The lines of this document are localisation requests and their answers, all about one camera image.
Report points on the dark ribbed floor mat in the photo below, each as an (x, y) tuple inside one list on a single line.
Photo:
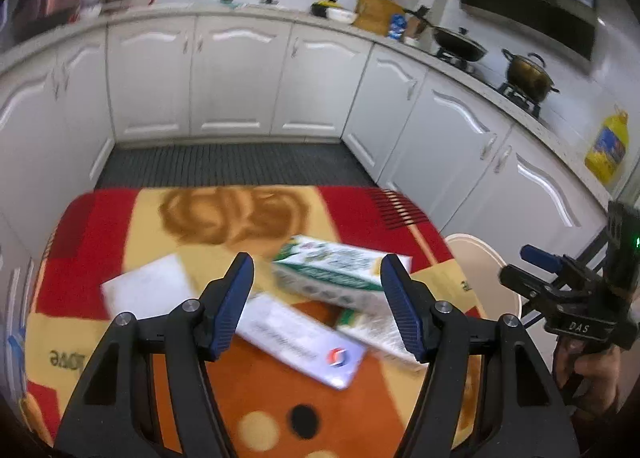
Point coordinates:
[(225, 165)]

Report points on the gas stove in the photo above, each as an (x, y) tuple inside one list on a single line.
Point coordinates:
[(520, 100)]

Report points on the black wok with lid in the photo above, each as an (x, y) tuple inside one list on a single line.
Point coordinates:
[(460, 45)]

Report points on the wooden cutting board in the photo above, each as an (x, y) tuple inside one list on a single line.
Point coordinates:
[(372, 13)]

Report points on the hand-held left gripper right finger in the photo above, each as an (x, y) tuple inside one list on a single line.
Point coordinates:
[(402, 308)]

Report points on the white serving bowl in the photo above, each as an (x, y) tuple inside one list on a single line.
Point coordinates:
[(342, 16)]

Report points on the yellow oil bottle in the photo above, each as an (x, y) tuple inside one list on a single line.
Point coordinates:
[(607, 145)]

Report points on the white toothpaste box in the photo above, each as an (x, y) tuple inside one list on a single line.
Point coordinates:
[(300, 343)]

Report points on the printed red yellow blanket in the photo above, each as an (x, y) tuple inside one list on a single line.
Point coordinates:
[(90, 238)]

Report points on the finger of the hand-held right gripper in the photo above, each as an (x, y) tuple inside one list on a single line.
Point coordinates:
[(542, 257), (525, 283)]

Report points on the blue white carton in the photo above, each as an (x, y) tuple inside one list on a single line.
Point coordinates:
[(396, 27)]

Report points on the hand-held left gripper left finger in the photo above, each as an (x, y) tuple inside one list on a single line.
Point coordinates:
[(230, 308)]

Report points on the knife block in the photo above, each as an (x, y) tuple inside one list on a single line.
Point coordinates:
[(415, 24)]

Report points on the brass pot with lid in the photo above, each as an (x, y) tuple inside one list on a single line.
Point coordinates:
[(527, 78)]

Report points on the green white milk carton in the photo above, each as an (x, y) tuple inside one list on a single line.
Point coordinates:
[(330, 273)]

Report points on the person's right hand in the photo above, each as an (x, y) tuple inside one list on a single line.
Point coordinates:
[(590, 375)]

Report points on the long white foam block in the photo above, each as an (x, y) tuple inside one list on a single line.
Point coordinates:
[(145, 288)]

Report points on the white base cabinets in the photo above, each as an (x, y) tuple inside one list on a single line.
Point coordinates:
[(230, 83)]

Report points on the black pot yellow lid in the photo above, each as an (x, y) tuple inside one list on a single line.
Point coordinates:
[(322, 7)]

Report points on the white green packet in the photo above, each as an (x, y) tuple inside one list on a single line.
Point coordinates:
[(375, 338)]

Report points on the copper rice cooker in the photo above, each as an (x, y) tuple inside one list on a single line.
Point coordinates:
[(47, 5)]

